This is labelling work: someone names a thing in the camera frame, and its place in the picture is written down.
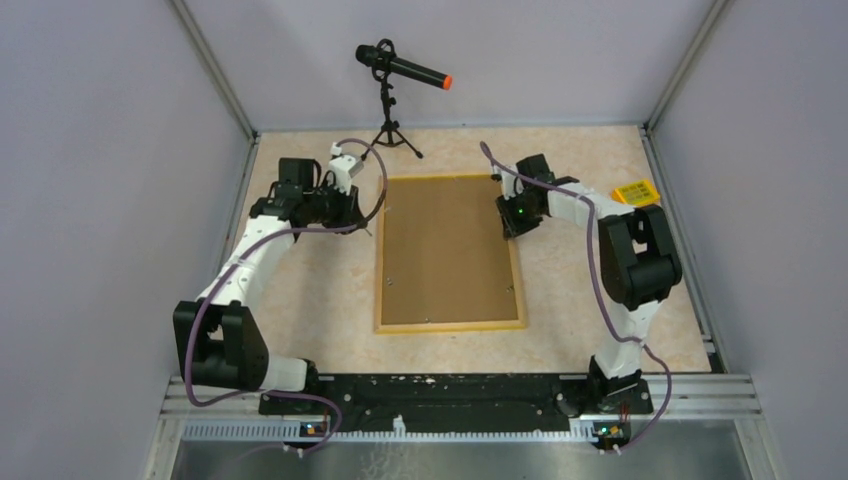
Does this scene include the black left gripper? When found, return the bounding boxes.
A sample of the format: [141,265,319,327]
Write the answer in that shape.
[303,177,367,234]

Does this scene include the yellow wooden picture frame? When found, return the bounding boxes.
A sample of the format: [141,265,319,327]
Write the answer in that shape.
[372,173,529,335]

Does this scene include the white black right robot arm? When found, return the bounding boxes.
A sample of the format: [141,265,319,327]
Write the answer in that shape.
[490,154,682,412]

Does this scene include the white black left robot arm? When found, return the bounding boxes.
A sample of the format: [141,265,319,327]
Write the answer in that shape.
[172,154,364,414]

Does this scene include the yellow screwdriver bit box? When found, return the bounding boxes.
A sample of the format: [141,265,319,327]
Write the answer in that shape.
[611,179,661,207]

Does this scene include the black microphone orange tip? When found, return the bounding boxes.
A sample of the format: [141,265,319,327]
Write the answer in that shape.
[355,39,453,90]

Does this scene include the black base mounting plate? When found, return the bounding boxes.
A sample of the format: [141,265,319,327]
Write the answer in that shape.
[258,372,654,419]

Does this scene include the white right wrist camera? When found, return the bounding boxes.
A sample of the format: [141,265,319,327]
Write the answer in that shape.
[490,170,524,200]

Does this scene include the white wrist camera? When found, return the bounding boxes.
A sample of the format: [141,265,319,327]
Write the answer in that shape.
[328,143,364,196]
[490,170,524,200]

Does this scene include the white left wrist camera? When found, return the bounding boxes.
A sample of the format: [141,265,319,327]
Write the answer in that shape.
[328,143,364,196]

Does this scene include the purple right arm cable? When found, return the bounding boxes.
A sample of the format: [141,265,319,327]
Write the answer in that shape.
[479,140,674,453]

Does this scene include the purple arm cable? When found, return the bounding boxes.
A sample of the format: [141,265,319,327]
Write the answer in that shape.
[184,137,390,458]
[479,140,674,453]

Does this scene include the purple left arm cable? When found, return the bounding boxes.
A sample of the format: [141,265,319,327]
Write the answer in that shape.
[184,137,390,458]

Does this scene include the brown frame backing board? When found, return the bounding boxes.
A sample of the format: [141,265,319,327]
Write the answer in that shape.
[380,177,520,326]

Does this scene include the aluminium front rail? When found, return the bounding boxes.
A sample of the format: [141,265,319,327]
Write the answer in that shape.
[160,374,762,444]

